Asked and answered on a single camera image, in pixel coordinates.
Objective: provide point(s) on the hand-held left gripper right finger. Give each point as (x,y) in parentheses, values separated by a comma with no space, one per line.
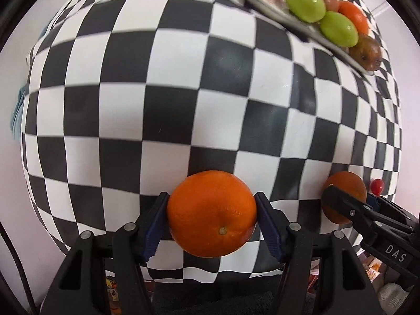
(267,223)

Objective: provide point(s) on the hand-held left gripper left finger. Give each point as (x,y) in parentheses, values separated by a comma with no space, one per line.
(156,226)

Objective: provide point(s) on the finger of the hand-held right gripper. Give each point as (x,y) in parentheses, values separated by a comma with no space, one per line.
(347,208)
(388,211)

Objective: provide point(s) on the small tangerine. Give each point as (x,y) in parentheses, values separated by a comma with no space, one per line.
(347,187)
(211,213)

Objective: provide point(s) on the brown green fruit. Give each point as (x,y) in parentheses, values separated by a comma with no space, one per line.
(366,52)

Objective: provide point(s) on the brownish red fruit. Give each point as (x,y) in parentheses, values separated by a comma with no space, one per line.
(356,16)

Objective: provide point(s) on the oval floral plate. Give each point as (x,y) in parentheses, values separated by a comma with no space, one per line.
(272,5)

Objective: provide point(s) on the red cherry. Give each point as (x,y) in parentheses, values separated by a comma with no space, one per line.
(377,186)

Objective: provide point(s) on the colourful box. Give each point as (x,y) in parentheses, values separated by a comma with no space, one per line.
(111,290)

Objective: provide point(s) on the person's dark clothed legs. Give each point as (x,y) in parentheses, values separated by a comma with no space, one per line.
(213,298)

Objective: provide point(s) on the black white checkered blanket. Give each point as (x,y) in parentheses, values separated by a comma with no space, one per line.
(183,105)

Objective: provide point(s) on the blue quilt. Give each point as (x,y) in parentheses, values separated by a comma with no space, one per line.
(18,108)

